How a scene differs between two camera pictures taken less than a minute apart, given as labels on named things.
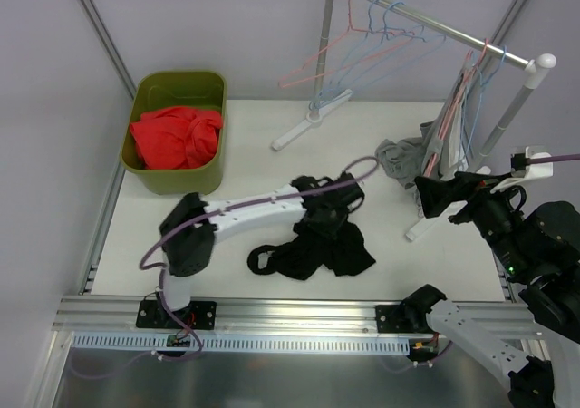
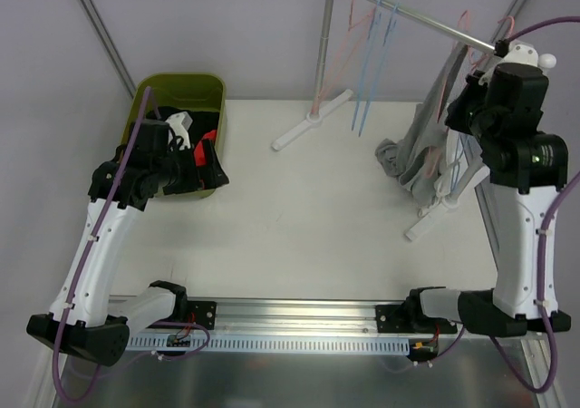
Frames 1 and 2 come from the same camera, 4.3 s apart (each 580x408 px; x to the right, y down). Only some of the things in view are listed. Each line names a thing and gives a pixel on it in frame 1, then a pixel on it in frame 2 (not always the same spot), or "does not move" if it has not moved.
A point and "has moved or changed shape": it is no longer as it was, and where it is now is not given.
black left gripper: [333, 218] → [199, 168]
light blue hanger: [395, 46] → [386, 41]
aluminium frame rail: [261, 316] does not move
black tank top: [308, 252] → [202, 122]
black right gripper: [459, 195] → [459, 115]
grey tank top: [406, 159] has moved or changed shape
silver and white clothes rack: [328, 102] does not move
